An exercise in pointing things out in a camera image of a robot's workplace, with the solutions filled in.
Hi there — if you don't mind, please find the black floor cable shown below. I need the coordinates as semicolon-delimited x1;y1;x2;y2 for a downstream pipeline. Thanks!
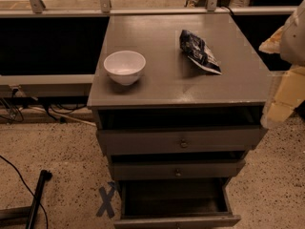
0;155;50;229

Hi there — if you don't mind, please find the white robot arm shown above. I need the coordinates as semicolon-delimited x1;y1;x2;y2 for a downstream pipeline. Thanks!
259;0;305;129

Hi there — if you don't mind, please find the grey drawer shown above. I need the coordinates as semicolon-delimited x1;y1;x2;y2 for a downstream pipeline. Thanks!
97;107;267;156
114;178;240;229
110;152;245;180

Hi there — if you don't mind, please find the white bowl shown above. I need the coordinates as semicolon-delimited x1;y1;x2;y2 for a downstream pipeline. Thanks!
103;51;146;86

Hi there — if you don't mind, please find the blue tape cross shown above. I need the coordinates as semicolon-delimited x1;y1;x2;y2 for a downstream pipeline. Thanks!
96;181;116;219

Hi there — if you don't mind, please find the metal railing frame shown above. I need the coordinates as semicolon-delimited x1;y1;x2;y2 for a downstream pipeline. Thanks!
0;0;305;98

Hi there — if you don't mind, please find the cable bundle under rail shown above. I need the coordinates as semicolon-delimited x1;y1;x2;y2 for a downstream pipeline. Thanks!
0;87;96;127

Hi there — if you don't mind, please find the grey wooden drawer cabinet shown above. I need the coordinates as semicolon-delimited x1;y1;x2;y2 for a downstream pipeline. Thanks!
87;13;274;189

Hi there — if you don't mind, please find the black stand leg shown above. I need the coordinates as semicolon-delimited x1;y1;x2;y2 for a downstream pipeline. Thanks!
0;170;52;229

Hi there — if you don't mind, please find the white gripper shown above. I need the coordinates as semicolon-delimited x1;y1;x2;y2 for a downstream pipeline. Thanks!
260;65;305;129

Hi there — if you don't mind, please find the dark blue snack bag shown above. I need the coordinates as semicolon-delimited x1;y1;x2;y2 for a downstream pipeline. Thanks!
179;30;221;74

